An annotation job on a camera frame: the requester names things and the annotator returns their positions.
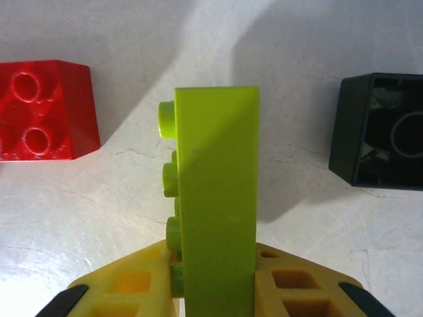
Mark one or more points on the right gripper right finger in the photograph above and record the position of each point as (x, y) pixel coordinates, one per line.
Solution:
(297, 290)

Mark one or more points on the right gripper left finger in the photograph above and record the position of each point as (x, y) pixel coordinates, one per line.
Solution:
(132, 280)

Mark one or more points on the lime green lego brick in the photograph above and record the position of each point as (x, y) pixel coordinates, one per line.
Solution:
(218, 198)

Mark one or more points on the black square lego brick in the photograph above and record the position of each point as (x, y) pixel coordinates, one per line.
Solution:
(350, 132)

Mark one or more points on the red lego brick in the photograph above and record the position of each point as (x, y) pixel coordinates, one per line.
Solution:
(49, 109)

